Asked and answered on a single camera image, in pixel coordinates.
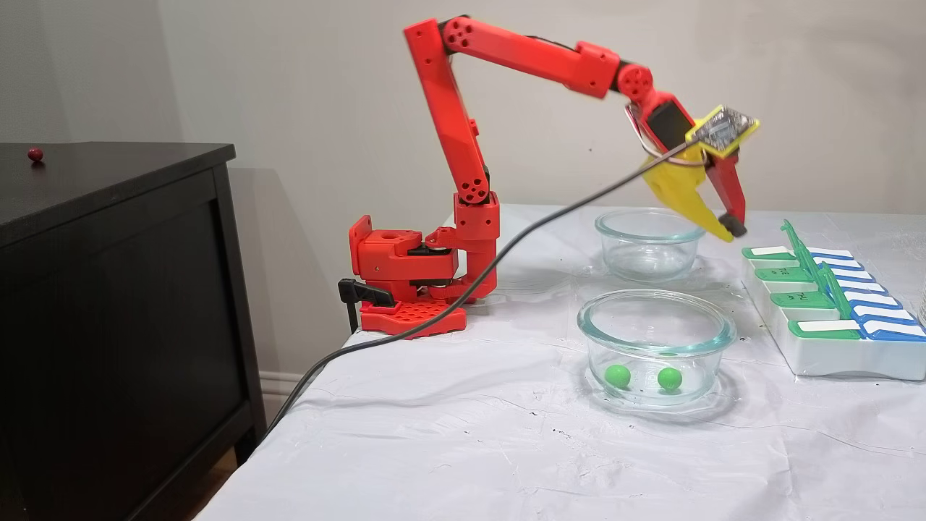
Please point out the weekly pill organizer box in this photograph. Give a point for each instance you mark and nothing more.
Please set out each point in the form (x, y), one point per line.
(832, 354)

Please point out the small clear glass bowl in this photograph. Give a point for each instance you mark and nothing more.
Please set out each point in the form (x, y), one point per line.
(651, 224)

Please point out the large clear glass bowl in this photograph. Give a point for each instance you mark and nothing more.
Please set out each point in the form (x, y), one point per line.
(655, 318)

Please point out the green candy ball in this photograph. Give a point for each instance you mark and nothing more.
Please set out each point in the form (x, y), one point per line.
(617, 375)
(669, 378)

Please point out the black table clamp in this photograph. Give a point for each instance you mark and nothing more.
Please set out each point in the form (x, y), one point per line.
(362, 291)

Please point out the white plastic table cover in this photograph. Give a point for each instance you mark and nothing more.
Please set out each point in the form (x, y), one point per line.
(470, 449)

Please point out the black wooden cabinet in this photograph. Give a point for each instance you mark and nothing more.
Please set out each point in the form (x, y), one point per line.
(108, 325)

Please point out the red candy ball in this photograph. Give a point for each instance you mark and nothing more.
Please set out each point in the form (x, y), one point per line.
(35, 154)

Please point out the camera board on yellow mount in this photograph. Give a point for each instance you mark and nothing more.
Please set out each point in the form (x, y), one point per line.
(723, 130)

